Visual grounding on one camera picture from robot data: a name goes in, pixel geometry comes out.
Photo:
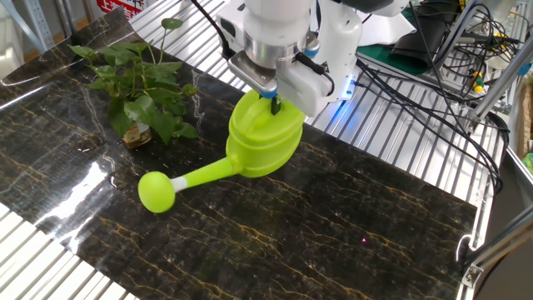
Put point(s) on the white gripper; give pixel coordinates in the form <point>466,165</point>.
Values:
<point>304,91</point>

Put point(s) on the lime green watering can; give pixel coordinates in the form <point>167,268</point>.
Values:
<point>258,146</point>

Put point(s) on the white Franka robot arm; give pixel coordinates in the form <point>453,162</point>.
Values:
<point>275,29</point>

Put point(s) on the green potted plant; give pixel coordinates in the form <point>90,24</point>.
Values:
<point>137,108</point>

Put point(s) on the green desk mat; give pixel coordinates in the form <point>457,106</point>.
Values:
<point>387,60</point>

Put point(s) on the white paper sheet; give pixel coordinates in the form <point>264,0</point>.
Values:
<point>383,31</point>

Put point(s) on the dark marble pattern mat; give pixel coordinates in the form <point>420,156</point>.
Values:
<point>333,229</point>

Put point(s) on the black fabric pouch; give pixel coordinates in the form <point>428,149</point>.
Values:
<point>420,46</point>

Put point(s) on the red white sign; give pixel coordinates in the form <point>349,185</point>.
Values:
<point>121,6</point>

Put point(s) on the grey diagonal metal bar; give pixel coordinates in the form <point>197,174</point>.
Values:
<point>454,33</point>

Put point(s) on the yellow green screwdriver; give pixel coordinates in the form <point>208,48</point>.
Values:
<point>478,85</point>

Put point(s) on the silver wrist bracket blue caps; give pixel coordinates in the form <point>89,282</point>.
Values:
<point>254,75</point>

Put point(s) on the thick aluminium profile post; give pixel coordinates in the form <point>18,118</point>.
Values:
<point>499,81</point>

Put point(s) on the grey slotted angle post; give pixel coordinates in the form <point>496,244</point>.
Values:
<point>37,21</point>

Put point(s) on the aluminium profile with bracket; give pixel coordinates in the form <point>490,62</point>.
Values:
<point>499,246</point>

